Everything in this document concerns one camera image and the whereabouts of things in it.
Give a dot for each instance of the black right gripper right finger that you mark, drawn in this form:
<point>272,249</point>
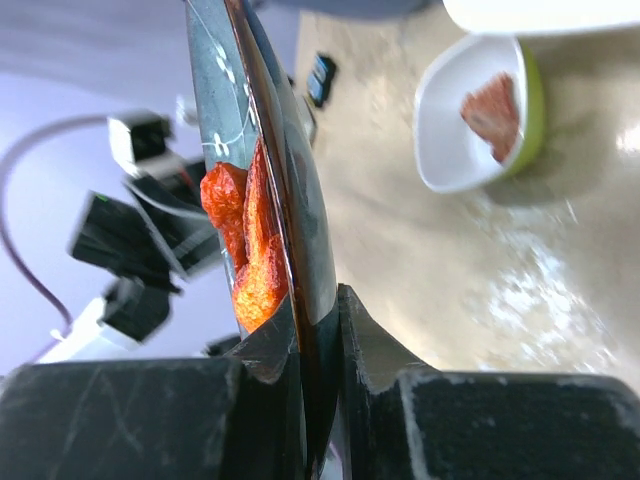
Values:
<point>407,420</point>

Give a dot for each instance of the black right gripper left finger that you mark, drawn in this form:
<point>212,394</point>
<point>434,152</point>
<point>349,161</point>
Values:
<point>236,416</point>

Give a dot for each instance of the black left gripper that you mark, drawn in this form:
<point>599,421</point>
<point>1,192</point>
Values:
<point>163,233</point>

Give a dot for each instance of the blue ceramic plate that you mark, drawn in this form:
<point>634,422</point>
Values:
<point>243,97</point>

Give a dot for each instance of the small white green bowl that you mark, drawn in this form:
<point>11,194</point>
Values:
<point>450,156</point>

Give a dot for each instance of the pink meat piece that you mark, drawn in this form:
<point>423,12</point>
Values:
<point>491,113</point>

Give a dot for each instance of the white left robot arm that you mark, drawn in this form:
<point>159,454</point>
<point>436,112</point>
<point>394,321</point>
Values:
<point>88,338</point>

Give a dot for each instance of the left orange chicken piece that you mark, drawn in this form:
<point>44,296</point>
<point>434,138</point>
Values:
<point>223,192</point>

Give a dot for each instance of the orange chicken piece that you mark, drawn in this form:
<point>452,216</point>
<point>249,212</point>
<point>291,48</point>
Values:
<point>223,192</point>
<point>261,284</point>

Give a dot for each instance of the right orange chicken piece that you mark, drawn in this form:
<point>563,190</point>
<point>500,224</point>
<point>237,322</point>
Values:
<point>261,284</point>

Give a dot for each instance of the blue owl number magnet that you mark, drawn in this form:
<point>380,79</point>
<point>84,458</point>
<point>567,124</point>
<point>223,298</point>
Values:
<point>320,79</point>

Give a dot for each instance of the blue trash bin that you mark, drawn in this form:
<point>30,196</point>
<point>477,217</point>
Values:
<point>354,9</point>

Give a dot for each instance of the white plastic tub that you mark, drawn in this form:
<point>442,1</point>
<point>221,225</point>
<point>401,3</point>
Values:
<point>542,17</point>

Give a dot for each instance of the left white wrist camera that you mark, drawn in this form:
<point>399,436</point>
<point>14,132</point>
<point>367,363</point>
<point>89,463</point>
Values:
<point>138,144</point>

